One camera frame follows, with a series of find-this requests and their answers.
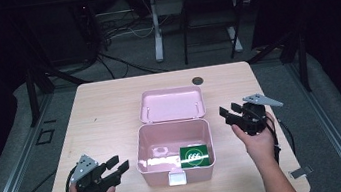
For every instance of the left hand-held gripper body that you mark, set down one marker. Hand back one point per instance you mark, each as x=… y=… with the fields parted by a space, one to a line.
x=91 y=184

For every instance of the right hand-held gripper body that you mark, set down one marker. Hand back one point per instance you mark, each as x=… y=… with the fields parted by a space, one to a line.
x=253 y=118

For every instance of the green packet with white print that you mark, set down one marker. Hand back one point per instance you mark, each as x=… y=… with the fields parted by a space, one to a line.
x=194 y=156

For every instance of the pink storage box with lid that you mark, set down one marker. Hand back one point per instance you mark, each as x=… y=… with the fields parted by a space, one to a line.
x=172 y=136

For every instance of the person's right hand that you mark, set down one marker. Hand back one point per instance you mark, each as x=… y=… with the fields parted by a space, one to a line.
x=261 y=145

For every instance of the black round table grommet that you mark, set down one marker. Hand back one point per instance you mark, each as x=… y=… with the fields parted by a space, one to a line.
x=197 y=80

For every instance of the white desk leg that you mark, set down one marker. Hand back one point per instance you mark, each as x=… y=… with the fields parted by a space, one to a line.
x=156 y=30

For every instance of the grey table bracket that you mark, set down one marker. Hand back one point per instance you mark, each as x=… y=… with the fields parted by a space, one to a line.
x=300 y=172

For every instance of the black frame stand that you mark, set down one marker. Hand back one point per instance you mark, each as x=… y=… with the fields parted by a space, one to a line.
x=35 y=91
x=294 y=55

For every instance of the black metal chair frame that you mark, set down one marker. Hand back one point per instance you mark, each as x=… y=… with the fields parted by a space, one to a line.
x=208 y=20

